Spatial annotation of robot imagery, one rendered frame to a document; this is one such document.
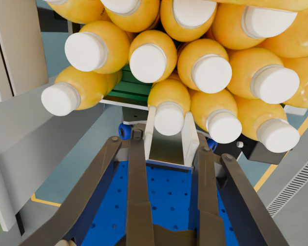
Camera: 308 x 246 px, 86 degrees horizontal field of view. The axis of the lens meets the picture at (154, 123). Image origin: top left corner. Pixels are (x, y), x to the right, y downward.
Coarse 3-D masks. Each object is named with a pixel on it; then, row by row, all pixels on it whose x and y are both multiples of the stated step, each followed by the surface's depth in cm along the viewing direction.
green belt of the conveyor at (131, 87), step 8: (160, 24) 38; (176, 48) 35; (128, 64) 37; (128, 72) 38; (128, 80) 39; (136, 80) 39; (120, 88) 40; (128, 88) 40; (136, 88) 40; (144, 88) 40; (120, 96) 42; (128, 96) 41; (136, 96) 41; (144, 96) 41
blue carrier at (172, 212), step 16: (160, 176) 34; (176, 176) 35; (112, 192) 29; (160, 192) 31; (176, 192) 31; (112, 208) 27; (160, 208) 28; (176, 208) 28; (224, 208) 30; (96, 224) 24; (112, 224) 24; (160, 224) 25; (176, 224) 26; (224, 224) 27; (96, 240) 22; (112, 240) 23
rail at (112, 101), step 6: (108, 96) 35; (114, 96) 36; (108, 102) 33; (114, 102) 33; (120, 102) 33; (126, 102) 33; (132, 102) 34; (138, 102) 34; (144, 102) 35; (138, 108) 34; (144, 108) 33
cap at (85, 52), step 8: (72, 40) 17; (80, 40) 17; (88, 40) 17; (96, 40) 18; (72, 48) 17; (80, 48) 17; (88, 48) 17; (96, 48) 17; (72, 56) 18; (80, 56) 18; (88, 56) 18; (96, 56) 18; (104, 56) 19; (72, 64) 18; (80, 64) 18; (88, 64) 18; (96, 64) 18
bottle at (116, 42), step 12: (96, 24) 20; (108, 24) 21; (96, 36) 19; (108, 36) 20; (120, 36) 22; (132, 36) 27; (108, 48) 20; (120, 48) 21; (108, 60) 21; (120, 60) 22; (96, 72) 23; (108, 72) 23
